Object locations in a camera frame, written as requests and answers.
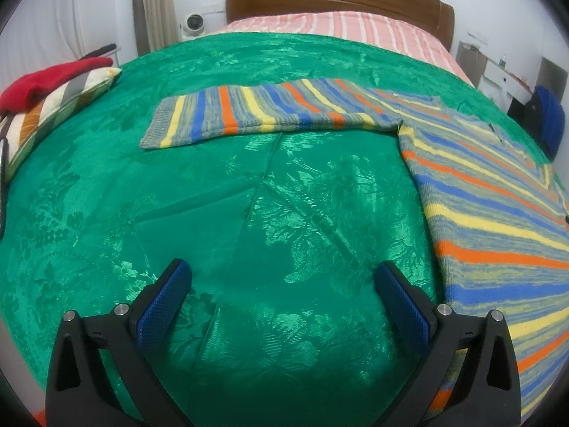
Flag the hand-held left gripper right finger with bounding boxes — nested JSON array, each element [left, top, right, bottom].
[[373, 260, 522, 427]]

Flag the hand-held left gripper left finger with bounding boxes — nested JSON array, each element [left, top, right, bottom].
[[46, 258, 194, 427]]

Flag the striped knit sweater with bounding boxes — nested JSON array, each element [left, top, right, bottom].
[[139, 78, 569, 419]]

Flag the green patterned blanket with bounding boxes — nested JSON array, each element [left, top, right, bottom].
[[0, 31, 569, 427]]

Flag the striped pillow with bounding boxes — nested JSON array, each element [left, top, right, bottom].
[[0, 67, 123, 183]]

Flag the blue and black chair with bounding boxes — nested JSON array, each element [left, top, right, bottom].
[[507, 84, 567, 161]]

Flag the white desk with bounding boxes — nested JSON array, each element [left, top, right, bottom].
[[482, 56, 543, 103]]

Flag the red cloth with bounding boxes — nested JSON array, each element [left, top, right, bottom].
[[0, 57, 114, 114]]

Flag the black item on ledge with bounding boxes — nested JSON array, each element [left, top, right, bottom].
[[82, 43, 118, 60]]

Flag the dark framed panel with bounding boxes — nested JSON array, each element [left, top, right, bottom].
[[539, 57, 569, 94]]

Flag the pink striped bed sheet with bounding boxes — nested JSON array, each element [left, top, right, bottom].
[[209, 10, 474, 85]]

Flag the beige curtain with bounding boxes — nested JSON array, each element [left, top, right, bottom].
[[133, 0, 181, 56]]

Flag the grey wall panel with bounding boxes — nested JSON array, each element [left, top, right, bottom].
[[457, 41, 487, 87]]

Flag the white security camera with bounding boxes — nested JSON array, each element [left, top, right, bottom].
[[180, 12, 208, 36]]

